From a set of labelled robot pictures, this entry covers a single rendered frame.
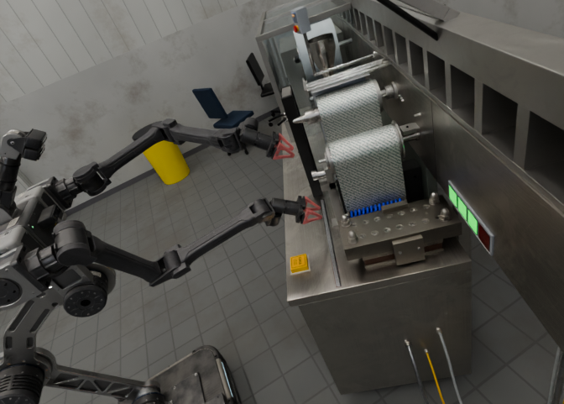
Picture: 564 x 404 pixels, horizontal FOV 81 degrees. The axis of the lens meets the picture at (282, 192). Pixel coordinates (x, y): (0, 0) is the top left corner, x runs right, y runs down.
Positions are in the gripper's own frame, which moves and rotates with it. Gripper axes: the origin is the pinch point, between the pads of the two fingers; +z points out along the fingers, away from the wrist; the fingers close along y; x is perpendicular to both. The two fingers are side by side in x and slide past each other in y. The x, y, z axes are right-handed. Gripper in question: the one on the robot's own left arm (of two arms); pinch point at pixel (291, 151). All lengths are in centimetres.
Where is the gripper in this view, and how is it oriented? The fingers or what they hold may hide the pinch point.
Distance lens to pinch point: 126.6
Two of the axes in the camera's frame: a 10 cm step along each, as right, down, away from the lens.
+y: 0.1, 5.6, -8.3
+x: 3.7, -7.7, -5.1
